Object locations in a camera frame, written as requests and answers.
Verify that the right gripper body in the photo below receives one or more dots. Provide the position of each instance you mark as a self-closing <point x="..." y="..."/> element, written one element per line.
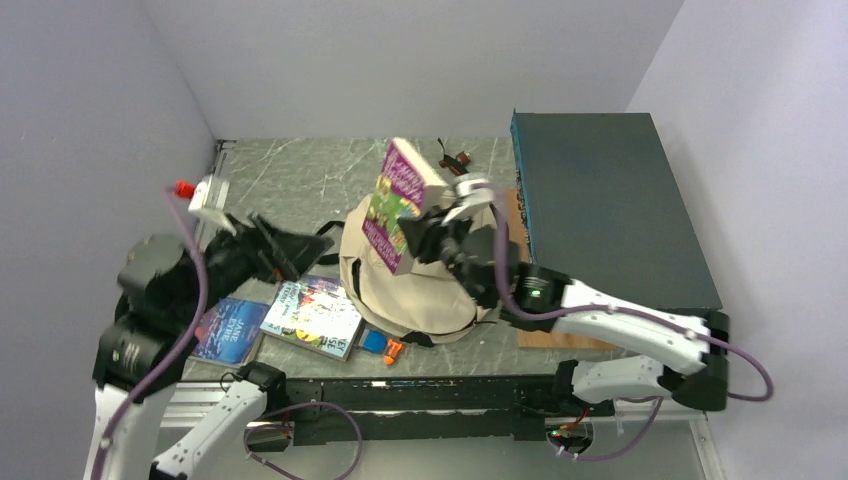
<point x="451" y="253"/>

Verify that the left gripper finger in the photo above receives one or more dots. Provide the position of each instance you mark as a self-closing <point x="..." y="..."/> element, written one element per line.
<point x="265" y="252"/>
<point x="291" y="255"/>

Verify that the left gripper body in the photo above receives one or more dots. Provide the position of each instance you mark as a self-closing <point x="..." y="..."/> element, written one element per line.
<point x="234" y="260"/>

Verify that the purple green paperback book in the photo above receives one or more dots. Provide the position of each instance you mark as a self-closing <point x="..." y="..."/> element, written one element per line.
<point x="406" y="188"/>

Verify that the beige canvas backpack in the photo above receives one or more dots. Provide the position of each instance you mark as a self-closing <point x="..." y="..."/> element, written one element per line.
<point x="426" y="305"/>

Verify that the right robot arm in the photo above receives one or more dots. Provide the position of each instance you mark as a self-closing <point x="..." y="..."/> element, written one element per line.
<point x="679" y="354"/>

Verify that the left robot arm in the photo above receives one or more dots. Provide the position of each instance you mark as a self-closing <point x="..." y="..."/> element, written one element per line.
<point x="167" y="285"/>

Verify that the treehouse paperback book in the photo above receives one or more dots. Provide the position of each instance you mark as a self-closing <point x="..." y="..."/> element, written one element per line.
<point x="315" y="313"/>

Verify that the blue Jane Eyre book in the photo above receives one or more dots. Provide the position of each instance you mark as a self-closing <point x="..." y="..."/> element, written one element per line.
<point x="229" y="334"/>

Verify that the wooden board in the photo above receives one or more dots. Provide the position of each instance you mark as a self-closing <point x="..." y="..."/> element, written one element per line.
<point x="539" y="339"/>

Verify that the blue eraser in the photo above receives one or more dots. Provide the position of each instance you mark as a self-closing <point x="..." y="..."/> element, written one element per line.
<point x="373" y="341"/>

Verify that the orange pencil sharpener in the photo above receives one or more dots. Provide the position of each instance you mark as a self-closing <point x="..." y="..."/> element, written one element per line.
<point x="392" y="351"/>

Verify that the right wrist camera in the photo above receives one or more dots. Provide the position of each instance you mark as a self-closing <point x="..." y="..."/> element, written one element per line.
<point x="473" y="193"/>

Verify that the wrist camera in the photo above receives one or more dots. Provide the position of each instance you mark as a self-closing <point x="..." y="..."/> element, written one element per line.
<point x="473" y="193"/>
<point x="207" y="200"/>

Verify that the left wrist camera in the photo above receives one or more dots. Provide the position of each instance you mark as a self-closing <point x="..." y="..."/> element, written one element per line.
<point x="207" y="200"/>

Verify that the dark network switch box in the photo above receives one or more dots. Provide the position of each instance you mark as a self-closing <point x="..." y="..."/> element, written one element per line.
<point x="602" y="205"/>

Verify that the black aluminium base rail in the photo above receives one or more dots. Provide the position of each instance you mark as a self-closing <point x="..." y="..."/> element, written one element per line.
<point x="521" y="408"/>

